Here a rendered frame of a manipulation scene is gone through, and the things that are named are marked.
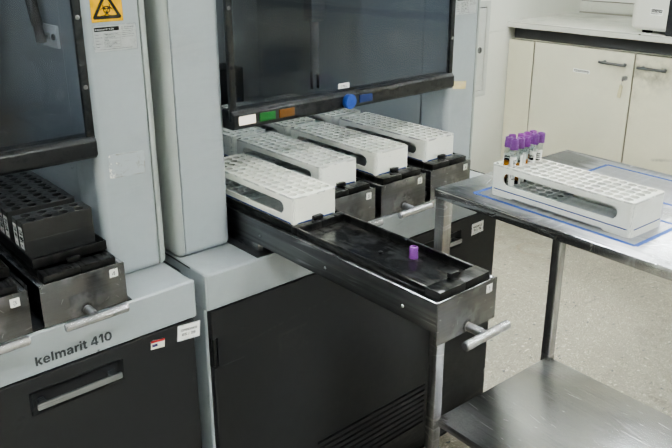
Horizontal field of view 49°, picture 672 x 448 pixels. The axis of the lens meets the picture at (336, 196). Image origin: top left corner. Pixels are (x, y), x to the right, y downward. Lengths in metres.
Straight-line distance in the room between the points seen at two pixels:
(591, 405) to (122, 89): 1.24
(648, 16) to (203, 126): 2.46
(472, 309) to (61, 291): 0.62
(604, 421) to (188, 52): 1.19
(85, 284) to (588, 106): 2.80
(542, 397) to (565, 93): 2.09
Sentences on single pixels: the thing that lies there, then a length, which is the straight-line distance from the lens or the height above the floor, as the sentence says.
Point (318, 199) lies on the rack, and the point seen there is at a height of 0.85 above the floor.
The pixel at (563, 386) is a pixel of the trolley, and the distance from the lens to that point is 1.90.
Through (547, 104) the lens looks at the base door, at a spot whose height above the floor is 0.52.
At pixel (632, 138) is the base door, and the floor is 0.45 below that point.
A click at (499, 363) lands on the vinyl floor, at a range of 2.49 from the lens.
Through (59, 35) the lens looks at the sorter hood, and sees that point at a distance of 1.20.
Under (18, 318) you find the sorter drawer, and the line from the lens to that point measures 1.20.
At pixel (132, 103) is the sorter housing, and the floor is 1.04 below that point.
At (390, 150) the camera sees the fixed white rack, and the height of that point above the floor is 0.86.
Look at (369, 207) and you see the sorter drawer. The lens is 1.53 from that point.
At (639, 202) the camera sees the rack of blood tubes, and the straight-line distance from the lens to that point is 1.32.
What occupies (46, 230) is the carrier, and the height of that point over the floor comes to 0.86.
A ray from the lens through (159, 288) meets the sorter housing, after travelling 1.29.
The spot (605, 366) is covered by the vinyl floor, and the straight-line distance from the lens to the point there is 2.57.
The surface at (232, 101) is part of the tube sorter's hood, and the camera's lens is 1.35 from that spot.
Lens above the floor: 1.30
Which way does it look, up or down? 19 degrees down
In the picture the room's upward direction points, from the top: straight up
